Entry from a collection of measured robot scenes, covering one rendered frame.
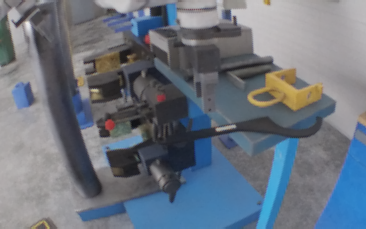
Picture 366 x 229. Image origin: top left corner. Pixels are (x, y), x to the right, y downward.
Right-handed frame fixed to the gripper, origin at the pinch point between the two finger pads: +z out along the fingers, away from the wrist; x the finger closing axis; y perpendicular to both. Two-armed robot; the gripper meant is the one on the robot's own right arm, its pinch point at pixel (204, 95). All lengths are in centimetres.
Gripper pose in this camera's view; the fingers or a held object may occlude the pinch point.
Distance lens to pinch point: 64.7
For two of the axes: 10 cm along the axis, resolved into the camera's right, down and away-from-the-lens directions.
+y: -9.8, 1.6, -1.0
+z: 0.9, 8.5, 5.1
